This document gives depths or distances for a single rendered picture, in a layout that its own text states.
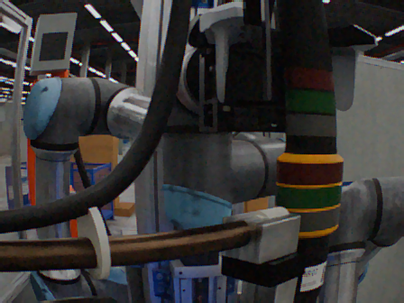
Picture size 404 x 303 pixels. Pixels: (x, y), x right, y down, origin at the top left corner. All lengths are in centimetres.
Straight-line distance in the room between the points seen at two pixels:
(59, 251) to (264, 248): 10
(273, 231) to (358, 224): 49
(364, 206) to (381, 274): 184
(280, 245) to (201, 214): 28
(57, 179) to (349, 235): 53
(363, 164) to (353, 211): 157
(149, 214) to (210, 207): 63
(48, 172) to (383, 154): 185
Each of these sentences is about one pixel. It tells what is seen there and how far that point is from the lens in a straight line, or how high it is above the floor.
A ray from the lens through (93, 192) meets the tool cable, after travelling 17.
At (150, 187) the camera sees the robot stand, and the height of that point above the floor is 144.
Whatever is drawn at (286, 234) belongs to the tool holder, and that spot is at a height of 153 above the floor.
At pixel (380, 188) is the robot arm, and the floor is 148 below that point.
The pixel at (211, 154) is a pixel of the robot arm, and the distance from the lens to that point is 49.
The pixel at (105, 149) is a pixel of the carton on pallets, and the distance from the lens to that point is 824.
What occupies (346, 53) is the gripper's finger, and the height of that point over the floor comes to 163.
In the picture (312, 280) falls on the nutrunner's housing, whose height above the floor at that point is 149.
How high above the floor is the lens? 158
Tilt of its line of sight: 3 degrees down
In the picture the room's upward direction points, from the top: straight up
